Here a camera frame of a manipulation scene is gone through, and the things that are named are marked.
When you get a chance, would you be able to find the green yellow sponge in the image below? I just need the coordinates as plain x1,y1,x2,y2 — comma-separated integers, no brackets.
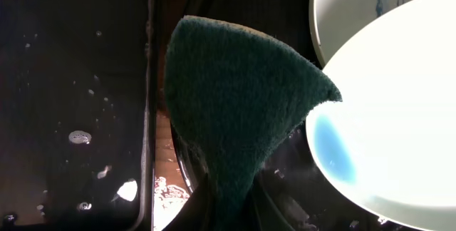
164,16,342,230

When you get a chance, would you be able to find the white plate with blue splat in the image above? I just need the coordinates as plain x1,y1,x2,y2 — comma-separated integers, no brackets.
306,0,455,231

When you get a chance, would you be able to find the black rectangular tray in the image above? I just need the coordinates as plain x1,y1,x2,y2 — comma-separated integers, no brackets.
1,0,151,230

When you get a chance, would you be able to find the white plate with M stain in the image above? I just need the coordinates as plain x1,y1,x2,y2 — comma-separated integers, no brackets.
309,0,456,68

